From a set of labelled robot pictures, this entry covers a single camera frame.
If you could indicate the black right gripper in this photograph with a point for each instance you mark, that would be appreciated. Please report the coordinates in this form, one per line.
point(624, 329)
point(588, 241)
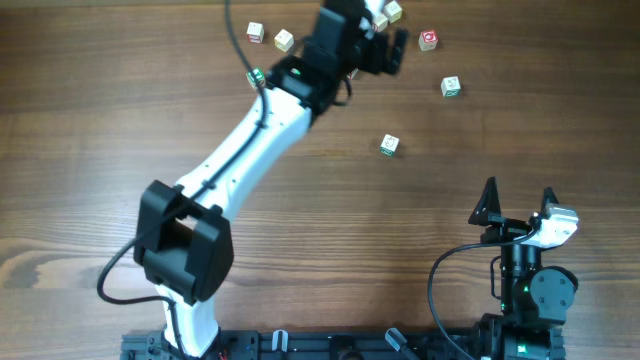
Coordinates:
point(506, 227)

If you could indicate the red Q letter block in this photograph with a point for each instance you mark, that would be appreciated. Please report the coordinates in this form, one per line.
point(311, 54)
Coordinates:
point(428, 40)

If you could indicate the green J letter block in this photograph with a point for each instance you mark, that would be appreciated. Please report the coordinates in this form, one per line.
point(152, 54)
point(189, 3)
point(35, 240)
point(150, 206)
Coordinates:
point(256, 78)

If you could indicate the green Z letter block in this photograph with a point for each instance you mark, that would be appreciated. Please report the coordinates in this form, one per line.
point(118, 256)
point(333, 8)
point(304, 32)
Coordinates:
point(450, 86)

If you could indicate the red white far-left block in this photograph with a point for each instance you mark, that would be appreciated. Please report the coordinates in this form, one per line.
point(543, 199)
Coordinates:
point(255, 32)

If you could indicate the green side animal block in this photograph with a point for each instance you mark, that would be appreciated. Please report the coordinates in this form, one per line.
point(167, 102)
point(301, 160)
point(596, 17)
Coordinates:
point(389, 145)

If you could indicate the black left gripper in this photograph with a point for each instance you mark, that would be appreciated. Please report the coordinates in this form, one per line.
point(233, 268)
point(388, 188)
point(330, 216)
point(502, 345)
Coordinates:
point(376, 55)

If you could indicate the red U letter block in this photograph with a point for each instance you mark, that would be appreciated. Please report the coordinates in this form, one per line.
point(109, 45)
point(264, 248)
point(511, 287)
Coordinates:
point(380, 22)

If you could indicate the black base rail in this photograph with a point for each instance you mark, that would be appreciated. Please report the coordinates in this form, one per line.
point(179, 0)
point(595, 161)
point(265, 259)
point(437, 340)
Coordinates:
point(320, 345)

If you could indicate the white turtle yellow block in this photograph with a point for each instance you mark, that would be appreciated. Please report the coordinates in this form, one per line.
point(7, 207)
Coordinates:
point(284, 40)

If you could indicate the yellow S corner block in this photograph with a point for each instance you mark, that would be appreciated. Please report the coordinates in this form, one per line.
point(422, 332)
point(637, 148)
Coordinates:
point(393, 11)

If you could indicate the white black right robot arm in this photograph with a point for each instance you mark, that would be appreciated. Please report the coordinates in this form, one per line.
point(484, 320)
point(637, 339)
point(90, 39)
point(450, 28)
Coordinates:
point(534, 299)

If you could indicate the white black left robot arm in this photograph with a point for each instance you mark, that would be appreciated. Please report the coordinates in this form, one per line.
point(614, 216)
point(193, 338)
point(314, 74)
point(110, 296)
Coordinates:
point(183, 238)

